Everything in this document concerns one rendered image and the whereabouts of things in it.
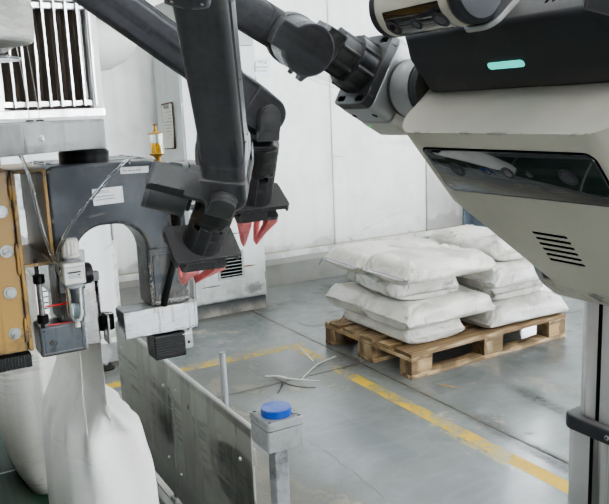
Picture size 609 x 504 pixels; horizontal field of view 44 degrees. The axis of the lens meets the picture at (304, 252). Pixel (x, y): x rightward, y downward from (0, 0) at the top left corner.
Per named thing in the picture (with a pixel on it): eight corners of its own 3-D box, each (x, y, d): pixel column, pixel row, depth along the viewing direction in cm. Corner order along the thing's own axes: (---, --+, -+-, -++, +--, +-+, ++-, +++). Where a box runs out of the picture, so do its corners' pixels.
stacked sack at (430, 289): (464, 297, 410) (463, 272, 407) (397, 308, 394) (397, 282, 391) (401, 275, 470) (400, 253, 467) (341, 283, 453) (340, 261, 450)
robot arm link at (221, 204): (239, 204, 93) (249, 148, 97) (147, 179, 90) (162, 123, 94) (218, 246, 103) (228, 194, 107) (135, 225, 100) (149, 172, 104)
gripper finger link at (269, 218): (222, 233, 130) (226, 189, 124) (261, 228, 132) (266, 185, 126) (233, 258, 125) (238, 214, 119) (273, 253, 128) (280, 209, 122)
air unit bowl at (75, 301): (88, 321, 128) (84, 286, 127) (70, 324, 127) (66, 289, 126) (84, 317, 131) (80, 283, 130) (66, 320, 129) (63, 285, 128)
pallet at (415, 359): (565, 336, 452) (565, 313, 449) (411, 380, 391) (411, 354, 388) (468, 309, 521) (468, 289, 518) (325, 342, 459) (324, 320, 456)
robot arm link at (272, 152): (284, 145, 114) (274, 126, 118) (241, 147, 112) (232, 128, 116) (279, 182, 118) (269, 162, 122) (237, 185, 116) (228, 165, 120)
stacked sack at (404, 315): (499, 314, 418) (499, 289, 415) (407, 337, 384) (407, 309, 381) (447, 300, 453) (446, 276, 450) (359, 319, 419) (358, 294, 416)
